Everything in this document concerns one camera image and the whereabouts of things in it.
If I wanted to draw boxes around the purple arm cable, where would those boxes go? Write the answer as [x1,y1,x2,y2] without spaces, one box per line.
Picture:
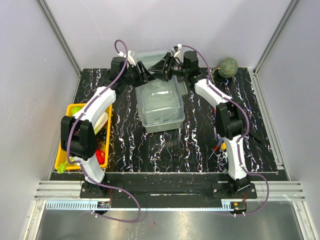
[181,44,270,217]
[67,39,142,222]

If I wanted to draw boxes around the translucent green tool box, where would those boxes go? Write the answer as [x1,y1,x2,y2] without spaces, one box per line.
[134,49,190,135]

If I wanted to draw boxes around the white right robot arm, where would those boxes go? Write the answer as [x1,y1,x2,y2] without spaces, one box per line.
[148,51,251,198]

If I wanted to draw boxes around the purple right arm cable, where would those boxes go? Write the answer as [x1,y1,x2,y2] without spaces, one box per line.
[181,44,270,217]

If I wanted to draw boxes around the white green leek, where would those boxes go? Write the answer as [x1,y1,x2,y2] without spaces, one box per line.
[94,112,109,135]

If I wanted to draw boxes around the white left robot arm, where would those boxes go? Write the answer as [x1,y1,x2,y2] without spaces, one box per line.
[60,56,155,198]

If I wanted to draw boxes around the small red screwdriver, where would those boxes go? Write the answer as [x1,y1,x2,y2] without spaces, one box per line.
[208,138,224,160]

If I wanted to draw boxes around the aluminium frame post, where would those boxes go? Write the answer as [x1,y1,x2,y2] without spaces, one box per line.
[252,0,302,73]
[36,0,82,76]

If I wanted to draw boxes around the green pepper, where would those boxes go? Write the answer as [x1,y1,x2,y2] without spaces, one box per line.
[70,106,82,116]

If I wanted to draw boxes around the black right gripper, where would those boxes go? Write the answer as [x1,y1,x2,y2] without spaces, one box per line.
[147,53,188,84]

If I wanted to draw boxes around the white slotted cable duct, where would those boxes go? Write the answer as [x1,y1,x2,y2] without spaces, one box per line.
[45,200,245,214]

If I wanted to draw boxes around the green melon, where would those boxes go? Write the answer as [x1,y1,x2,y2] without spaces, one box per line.
[218,57,238,79]

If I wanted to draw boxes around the right aluminium frame post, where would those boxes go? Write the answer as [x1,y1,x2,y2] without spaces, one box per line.
[252,0,302,73]

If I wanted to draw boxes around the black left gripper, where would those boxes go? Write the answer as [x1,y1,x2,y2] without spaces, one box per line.
[122,61,156,88]

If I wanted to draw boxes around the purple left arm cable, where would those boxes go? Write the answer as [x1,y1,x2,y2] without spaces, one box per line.
[67,39,142,222]

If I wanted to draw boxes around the left aluminium frame post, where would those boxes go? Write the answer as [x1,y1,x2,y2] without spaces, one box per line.
[36,0,82,76]

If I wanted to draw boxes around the dark purple grapes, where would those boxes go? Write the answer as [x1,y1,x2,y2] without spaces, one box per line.
[95,125,110,152]

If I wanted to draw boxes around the red apple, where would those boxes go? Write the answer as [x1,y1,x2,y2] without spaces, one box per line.
[95,149,105,165]

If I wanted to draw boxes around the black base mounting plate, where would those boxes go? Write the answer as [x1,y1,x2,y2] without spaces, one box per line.
[80,172,258,209]

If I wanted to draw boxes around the yellow plastic bin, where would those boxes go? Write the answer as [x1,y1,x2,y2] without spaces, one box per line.
[54,103,113,174]

